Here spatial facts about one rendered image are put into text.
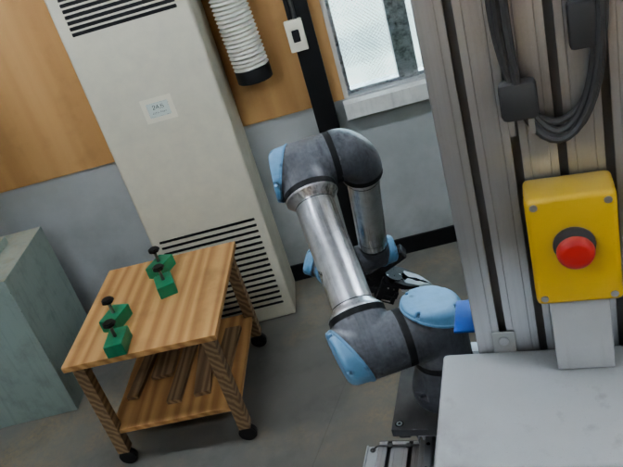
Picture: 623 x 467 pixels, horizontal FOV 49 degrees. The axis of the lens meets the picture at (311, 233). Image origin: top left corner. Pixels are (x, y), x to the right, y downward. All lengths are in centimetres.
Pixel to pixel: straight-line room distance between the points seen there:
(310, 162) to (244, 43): 149
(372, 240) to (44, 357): 184
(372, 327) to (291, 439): 141
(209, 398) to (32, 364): 87
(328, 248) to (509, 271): 61
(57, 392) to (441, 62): 278
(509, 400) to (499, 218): 21
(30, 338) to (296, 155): 193
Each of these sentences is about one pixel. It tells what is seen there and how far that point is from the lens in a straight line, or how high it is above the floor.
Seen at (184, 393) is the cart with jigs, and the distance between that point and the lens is 279.
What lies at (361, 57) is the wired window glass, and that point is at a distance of 318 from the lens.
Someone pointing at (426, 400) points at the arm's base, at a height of 84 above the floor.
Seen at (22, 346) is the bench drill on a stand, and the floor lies 39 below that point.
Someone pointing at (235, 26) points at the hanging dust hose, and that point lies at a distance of 288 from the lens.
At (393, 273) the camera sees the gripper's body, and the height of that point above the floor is 78.
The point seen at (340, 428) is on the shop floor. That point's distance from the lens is 265.
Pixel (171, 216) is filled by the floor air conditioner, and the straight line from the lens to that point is 307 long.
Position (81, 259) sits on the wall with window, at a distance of 362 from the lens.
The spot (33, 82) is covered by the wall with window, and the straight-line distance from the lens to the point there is 329.
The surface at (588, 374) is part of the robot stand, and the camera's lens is 87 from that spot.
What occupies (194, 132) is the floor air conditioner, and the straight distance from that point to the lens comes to 290.
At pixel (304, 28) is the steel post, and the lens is 298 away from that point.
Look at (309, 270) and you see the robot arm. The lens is 187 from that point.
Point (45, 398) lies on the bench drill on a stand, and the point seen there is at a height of 10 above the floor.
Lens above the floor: 182
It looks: 28 degrees down
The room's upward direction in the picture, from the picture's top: 17 degrees counter-clockwise
